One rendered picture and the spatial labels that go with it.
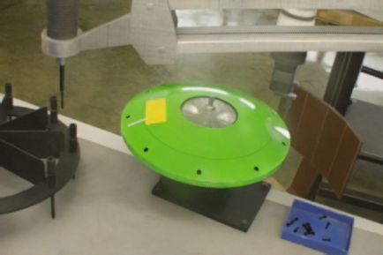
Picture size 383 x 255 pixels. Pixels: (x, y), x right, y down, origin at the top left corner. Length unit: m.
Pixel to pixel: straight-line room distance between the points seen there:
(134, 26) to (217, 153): 0.34
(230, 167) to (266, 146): 0.09
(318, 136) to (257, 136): 0.61
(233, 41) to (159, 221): 0.45
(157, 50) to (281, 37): 0.14
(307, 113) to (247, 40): 0.92
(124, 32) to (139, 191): 0.46
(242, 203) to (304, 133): 0.57
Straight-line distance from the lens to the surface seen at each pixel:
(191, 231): 0.94
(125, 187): 1.01
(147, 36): 0.58
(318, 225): 1.01
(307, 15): 0.99
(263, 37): 0.60
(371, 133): 2.62
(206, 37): 0.60
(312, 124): 1.49
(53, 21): 0.60
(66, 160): 0.96
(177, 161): 0.83
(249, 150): 0.87
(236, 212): 0.98
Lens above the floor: 1.59
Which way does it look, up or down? 35 degrees down
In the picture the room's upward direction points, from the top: 9 degrees clockwise
